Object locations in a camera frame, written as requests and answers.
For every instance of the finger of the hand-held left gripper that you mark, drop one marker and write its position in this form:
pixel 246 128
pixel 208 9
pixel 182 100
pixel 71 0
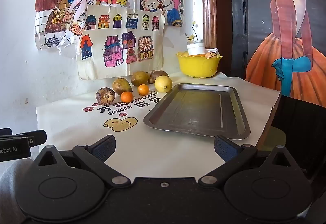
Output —
pixel 33 138
pixel 5 131

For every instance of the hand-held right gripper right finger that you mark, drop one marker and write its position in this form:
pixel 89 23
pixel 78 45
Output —
pixel 224 147

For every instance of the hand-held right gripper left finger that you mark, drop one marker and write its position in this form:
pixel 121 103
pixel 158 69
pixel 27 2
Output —
pixel 107 146

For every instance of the metal tray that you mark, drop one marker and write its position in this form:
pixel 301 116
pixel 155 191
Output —
pixel 198 109

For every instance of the large striped melon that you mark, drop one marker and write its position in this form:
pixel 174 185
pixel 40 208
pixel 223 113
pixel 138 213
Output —
pixel 105 96

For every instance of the small orange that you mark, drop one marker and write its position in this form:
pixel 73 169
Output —
pixel 143 89
pixel 126 97

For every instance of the small green-yellow mango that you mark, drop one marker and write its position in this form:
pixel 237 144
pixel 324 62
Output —
pixel 121 85

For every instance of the large orange-yellow mango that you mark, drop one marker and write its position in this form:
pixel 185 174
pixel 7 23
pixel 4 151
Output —
pixel 139 78

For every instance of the yellow lemon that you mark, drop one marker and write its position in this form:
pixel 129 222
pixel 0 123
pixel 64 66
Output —
pixel 163 84

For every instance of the brown kiwi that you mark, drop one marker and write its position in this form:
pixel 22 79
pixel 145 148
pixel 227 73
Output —
pixel 161 73

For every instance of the person's left forearm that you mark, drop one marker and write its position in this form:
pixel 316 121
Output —
pixel 10 183

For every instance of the printed white tablecloth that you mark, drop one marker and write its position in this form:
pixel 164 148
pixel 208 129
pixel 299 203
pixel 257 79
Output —
pixel 76 122

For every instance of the dark furniture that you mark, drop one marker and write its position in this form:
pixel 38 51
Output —
pixel 303 124

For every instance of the yellow plastic bowl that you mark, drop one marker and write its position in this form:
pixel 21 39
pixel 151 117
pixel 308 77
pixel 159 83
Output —
pixel 198 67

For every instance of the orange under white jar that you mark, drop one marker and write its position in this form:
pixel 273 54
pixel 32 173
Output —
pixel 198 55

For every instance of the white packet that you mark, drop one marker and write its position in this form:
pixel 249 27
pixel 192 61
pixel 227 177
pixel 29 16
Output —
pixel 214 50

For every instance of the pale yellow fruit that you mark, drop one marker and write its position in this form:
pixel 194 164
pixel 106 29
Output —
pixel 183 54

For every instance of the white jar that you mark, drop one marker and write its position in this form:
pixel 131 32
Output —
pixel 196 48

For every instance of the colourful houses drawing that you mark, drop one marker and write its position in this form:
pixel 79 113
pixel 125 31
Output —
pixel 114 40

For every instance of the yellow flower sprig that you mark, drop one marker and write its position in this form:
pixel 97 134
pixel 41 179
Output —
pixel 193 31

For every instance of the black door panel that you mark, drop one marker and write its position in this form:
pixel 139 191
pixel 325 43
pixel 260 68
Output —
pixel 236 23

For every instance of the orange dress wall poster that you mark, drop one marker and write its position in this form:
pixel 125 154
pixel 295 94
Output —
pixel 285 35

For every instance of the wooden door frame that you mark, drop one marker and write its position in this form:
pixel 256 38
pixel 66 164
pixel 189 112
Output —
pixel 208 2

